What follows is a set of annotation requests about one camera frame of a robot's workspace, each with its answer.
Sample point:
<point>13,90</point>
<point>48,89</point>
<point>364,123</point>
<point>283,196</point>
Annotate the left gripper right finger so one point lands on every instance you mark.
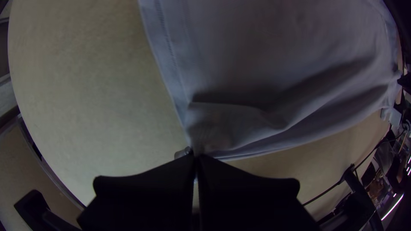
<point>250,205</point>

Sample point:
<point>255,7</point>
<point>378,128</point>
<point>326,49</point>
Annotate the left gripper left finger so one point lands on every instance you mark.
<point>144,202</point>

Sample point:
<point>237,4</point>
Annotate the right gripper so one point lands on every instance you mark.
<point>406,82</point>

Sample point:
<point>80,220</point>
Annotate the light grey t-shirt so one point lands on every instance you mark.
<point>263,64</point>

